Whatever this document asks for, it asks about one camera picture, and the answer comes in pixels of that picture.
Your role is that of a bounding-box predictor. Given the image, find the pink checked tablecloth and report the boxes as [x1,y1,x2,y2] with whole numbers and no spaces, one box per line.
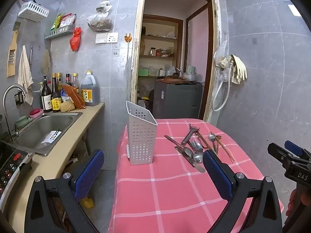
[108,118,285,233]

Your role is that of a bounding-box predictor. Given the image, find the thin white wall cable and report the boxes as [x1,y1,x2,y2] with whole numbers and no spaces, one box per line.
[126,42,130,100]

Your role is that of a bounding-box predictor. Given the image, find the metal peeler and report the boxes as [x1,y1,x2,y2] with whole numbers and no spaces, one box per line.
[181,124,202,146]

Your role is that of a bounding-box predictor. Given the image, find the aluminium pot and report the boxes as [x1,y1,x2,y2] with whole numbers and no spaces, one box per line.
[182,72,197,82]

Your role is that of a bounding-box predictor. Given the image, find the white hose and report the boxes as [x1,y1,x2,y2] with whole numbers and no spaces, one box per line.
[212,62,235,112]

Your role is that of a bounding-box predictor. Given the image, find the red and white packet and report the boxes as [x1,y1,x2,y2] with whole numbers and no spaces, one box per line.
[58,15,76,28]

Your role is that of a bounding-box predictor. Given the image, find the curved metal faucet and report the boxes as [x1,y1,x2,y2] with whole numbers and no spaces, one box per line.
[2,84,27,139]

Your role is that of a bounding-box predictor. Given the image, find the wooden shelf unit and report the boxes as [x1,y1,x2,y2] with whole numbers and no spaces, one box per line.
[138,15,184,78]

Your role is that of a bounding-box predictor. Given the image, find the grey cabinet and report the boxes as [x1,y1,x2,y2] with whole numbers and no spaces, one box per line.
[153,81,203,119]

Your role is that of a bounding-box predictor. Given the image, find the person's right hand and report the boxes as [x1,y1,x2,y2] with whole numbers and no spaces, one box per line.
[286,189,311,217]

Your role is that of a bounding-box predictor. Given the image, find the stainless steel sink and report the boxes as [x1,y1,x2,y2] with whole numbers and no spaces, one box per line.
[10,112,83,156]

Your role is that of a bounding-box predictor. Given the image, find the white perforated sink strainer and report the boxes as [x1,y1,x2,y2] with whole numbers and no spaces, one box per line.
[41,130,62,144]

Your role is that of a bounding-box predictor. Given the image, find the dark pump bottle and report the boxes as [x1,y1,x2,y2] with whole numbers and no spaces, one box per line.
[40,76,53,112]

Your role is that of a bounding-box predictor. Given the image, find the black control panel appliance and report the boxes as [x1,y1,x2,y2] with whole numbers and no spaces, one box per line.
[0,139,34,196]

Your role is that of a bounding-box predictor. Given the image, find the beige kitchen counter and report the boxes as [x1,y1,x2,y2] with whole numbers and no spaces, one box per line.
[0,102,105,231]

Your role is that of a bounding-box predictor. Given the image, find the red plastic bag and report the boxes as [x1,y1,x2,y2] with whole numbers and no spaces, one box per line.
[70,27,82,52]

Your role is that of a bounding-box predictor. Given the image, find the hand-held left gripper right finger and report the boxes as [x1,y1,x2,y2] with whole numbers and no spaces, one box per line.
[202,150,283,233]

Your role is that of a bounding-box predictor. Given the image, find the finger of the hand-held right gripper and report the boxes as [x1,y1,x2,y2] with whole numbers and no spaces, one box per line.
[268,142,293,167]
[284,140,304,158]

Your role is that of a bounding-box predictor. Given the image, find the grey wall shelf basket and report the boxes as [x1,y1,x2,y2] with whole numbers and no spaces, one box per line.
[44,24,76,40]

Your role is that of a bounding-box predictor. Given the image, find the white wall basket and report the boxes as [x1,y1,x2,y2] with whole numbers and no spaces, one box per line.
[17,1,50,19]

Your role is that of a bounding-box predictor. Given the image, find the beige dish towel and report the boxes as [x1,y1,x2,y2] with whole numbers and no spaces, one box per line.
[17,46,34,105]

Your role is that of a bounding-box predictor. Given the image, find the white perforated utensil holder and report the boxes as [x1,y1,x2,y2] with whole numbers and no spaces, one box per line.
[126,100,158,165]

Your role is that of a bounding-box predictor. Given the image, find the clear bag of dried goods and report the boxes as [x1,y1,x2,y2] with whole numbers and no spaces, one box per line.
[87,12,113,31]

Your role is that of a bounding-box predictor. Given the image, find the yellow cap sauce bottle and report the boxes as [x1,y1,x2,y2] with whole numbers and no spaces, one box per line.
[72,73,81,95]

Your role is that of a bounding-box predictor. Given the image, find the cream rubber gloves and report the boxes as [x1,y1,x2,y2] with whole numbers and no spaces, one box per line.
[228,54,247,85]

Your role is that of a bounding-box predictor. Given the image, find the orange brown packet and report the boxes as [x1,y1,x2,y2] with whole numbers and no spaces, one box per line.
[62,84,86,110]

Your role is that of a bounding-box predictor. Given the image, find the green snack packet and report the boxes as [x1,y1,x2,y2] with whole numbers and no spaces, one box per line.
[51,13,62,31]

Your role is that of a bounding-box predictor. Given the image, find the metal table knife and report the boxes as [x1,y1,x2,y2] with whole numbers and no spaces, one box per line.
[174,146,206,173]

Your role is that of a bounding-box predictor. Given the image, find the wooden cutting board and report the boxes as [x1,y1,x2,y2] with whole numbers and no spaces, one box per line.
[157,77,190,84]

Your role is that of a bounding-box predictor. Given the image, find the small green pot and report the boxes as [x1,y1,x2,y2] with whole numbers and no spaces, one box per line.
[15,116,33,129]

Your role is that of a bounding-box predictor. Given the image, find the large dark liquid jug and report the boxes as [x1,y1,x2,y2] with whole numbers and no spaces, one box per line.
[80,71,100,106]

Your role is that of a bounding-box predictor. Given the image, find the wooden grater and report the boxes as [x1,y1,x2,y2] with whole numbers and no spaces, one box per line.
[6,22,21,77]

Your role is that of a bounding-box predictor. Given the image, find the clear hanging plastic bag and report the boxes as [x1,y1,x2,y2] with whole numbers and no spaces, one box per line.
[214,41,230,81]

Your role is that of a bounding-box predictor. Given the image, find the white and blue bag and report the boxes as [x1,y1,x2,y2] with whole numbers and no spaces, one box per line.
[61,87,71,102]

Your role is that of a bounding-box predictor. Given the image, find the hanging brown loofah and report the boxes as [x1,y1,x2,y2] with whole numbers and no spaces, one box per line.
[40,50,51,74]

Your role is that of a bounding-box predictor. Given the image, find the small white plastic bag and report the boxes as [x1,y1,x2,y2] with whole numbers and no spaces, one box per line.
[96,0,113,13]

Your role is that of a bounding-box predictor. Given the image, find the wooden door frame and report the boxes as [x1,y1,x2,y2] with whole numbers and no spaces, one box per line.
[130,0,220,124]

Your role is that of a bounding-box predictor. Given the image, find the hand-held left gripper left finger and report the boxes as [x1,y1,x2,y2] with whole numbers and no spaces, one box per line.
[24,149,105,233]

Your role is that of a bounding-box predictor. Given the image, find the brown slim utensil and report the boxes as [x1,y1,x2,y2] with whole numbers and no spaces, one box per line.
[164,135,182,148]

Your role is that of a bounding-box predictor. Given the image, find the tan tied bundle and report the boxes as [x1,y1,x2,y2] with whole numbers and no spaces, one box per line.
[60,101,74,113]

